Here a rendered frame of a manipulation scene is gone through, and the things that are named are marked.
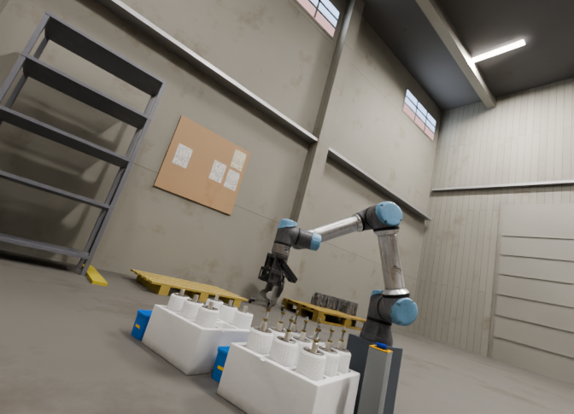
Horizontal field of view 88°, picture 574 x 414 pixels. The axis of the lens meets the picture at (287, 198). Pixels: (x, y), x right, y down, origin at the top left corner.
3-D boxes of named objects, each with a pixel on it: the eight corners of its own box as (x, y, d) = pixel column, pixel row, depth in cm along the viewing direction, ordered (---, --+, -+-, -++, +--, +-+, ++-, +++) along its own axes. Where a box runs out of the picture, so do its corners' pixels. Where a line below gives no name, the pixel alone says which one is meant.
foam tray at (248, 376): (274, 381, 141) (284, 341, 146) (351, 422, 119) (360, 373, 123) (215, 393, 111) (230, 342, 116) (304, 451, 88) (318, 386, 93)
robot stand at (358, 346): (359, 400, 146) (370, 336, 153) (392, 421, 132) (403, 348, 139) (335, 402, 135) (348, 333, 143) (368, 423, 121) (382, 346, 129)
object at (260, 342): (266, 383, 115) (278, 334, 119) (249, 386, 108) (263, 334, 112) (248, 373, 121) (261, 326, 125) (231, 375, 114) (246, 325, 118)
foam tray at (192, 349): (203, 341, 173) (213, 310, 178) (251, 369, 149) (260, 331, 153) (140, 342, 144) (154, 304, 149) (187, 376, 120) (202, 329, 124)
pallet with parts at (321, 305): (332, 317, 564) (336, 297, 574) (375, 333, 491) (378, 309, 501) (278, 306, 486) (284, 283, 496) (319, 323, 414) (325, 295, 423)
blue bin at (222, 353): (253, 370, 148) (260, 345, 151) (270, 380, 141) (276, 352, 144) (207, 376, 125) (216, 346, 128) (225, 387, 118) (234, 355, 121)
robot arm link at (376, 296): (383, 319, 150) (388, 292, 153) (399, 325, 137) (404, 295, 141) (362, 313, 148) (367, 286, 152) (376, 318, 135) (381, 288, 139)
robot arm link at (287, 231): (301, 222, 126) (282, 216, 125) (295, 247, 124) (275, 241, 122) (296, 224, 134) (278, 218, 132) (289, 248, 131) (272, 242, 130)
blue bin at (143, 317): (177, 334, 174) (184, 313, 177) (188, 341, 167) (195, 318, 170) (127, 333, 152) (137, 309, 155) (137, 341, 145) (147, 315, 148)
